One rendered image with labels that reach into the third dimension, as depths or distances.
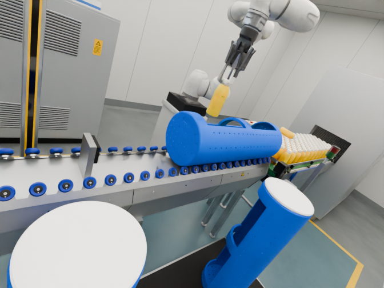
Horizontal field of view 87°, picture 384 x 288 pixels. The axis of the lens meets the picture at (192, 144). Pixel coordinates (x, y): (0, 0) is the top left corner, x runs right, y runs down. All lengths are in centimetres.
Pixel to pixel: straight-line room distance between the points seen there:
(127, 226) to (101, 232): 7
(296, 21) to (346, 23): 549
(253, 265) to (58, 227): 106
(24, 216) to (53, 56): 172
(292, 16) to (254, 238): 106
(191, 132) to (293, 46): 595
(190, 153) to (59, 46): 169
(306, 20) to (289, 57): 565
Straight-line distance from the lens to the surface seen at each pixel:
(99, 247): 58
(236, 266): 141
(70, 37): 231
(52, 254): 57
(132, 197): 94
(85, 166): 86
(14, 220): 85
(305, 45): 662
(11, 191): 80
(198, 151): 95
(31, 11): 99
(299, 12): 103
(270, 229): 120
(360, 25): 640
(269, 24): 157
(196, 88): 177
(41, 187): 80
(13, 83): 241
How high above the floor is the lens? 152
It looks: 24 degrees down
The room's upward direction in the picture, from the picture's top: 24 degrees clockwise
